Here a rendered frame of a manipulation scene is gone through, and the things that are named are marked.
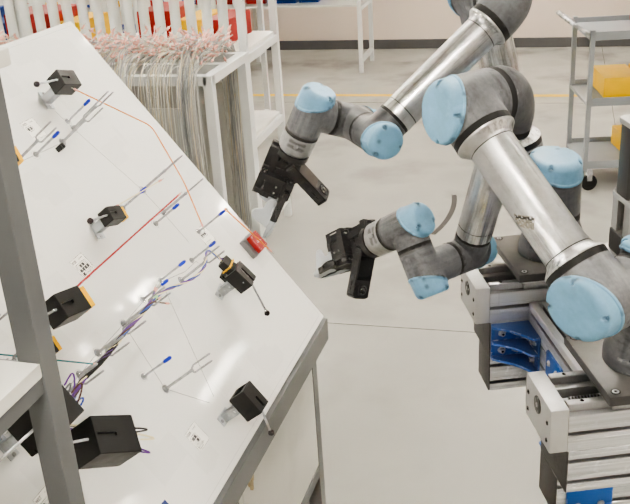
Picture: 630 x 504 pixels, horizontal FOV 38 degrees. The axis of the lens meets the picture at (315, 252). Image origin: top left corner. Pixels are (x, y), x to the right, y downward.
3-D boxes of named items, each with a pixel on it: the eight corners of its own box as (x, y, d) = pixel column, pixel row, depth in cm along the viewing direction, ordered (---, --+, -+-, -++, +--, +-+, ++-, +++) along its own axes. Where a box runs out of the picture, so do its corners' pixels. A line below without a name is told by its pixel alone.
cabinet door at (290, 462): (321, 465, 266) (313, 346, 251) (258, 603, 219) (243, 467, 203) (312, 463, 267) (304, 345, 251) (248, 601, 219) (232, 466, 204)
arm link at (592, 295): (674, 299, 149) (492, 51, 168) (614, 328, 142) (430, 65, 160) (631, 332, 159) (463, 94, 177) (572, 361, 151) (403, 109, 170)
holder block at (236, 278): (240, 294, 218) (252, 285, 216) (224, 278, 216) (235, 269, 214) (245, 284, 221) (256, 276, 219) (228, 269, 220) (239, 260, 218)
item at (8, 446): (-60, 479, 140) (-8, 438, 134) (8, 417, 156) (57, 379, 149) (-30, 511, 141) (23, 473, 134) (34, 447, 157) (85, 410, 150)
